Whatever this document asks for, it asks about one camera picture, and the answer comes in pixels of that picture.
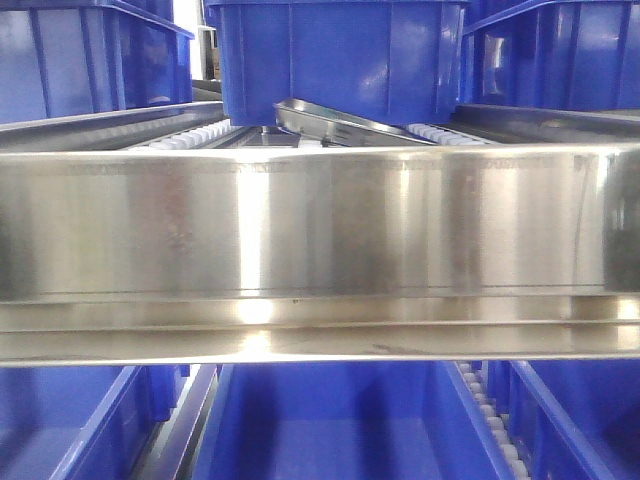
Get blue plastic bin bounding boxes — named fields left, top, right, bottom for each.
left=203, top=1, right=466, bottom=126

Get steel tray under bin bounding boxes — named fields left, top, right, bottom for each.
left=274, top=98, right=434, bottom=147

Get white roller track upper right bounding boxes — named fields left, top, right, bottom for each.
left=405, top=123, right=494, bottom=146

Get white roller track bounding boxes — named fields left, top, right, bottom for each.
left=128, top=119, right=238, bottom=151
left=454, top=361, right=530, bottom=479
left=405, top=123, right=494, bottom=146

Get white roller track upper left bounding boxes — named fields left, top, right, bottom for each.
left=128, top=119, right=238, bottom=151

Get blue bin lower centre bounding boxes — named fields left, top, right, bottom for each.
left=193, top=361, right=514, bottom=479

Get blue bin lower right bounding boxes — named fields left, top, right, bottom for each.
left=483, top=360, right=639, bottom=479

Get blue bin upper right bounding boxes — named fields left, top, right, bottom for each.
left=460, top=1, right=639, bottom=111

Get blue bin upper left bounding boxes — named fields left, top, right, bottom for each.
left=1, top=1, right=193, bottom=123

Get blue bin lower left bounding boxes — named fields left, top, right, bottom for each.
left=1, top=365, right=191, bottom=479

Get stainless steel shelf front rail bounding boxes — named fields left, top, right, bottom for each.
left=1, top=143, right=639, bottom=367

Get steel divider rail left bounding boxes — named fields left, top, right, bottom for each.
left=137, top=364, right=217, bottom=479

